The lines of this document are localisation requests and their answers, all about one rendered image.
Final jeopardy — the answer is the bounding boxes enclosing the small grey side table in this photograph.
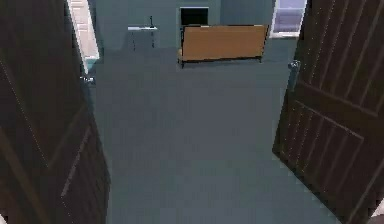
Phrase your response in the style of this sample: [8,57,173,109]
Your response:
[127,26,159,52]

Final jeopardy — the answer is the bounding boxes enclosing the dark brown room door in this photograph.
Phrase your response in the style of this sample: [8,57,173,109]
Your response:
[0,0,112,224]
[272,0,384,224]

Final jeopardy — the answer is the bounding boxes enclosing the orange brown sofa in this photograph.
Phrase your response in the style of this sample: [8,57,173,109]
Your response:
[177,24,270,69]

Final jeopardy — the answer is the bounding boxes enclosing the black framed wall picture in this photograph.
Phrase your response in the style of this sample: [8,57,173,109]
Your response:
[179,6,210,27]

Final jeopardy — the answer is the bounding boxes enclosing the white framed window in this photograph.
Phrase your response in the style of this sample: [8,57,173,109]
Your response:
[269,0,308,39]
[66,0,101,75]

